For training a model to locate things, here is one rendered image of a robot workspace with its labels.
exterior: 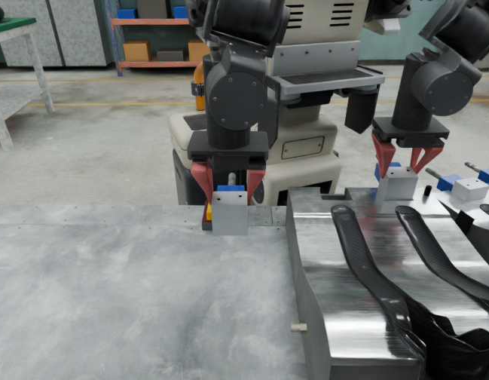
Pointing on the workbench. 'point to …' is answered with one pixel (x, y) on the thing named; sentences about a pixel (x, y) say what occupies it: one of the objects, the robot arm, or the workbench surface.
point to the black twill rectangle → (464, 222)
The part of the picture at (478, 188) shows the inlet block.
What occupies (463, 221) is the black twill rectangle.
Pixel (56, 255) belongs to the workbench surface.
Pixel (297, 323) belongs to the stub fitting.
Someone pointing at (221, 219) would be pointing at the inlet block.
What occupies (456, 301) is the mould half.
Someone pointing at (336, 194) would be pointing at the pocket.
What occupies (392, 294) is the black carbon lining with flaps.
